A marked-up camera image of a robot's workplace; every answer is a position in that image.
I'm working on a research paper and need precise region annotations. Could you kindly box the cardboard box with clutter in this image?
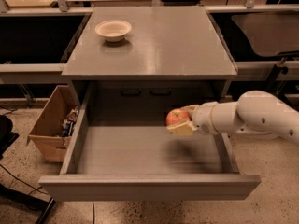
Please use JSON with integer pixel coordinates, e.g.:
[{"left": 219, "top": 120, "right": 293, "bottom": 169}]
[{"left": 28, "top": 85, "right": 76, "bottom": 162}]

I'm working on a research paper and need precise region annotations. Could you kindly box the black chair base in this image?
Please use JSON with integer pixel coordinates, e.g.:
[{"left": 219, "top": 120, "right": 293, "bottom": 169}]
[{"left": 0, "top": 115, "right": 56, "bottom": 224}]

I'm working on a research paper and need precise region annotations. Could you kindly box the grey drawer cabinet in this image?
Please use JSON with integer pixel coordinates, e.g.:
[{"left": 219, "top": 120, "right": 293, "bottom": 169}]
[{"left": 64, "top": 7, "right": 236, "bottom": 126}]

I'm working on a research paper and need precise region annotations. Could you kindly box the open grey top drawer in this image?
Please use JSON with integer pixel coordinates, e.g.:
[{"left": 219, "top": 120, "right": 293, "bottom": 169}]
[{"left": 39, "top": 83, "right": 261, "bottom": 201}]

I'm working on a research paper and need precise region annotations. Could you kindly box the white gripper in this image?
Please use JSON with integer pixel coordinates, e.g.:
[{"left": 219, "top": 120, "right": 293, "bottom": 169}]
[{"left": 167, "top": 102, "right": 219, "bottom": 136}]

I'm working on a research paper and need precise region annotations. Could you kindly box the white paper bowl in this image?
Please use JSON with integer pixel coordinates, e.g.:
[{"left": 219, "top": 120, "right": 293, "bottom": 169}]
[{"left": 95, "top": 20, "right": 132, "bottom": 42}]

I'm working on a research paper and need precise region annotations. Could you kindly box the red apple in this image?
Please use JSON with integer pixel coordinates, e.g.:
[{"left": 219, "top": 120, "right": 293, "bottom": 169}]
[{"left": 166, "top": 108, "right": 190, "bottom": 126}]

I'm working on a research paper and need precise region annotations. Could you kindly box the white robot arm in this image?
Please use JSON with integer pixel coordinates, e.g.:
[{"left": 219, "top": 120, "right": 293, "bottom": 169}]
[{"left": 166, "top": 91, "right": 299, "bottom": 145}]

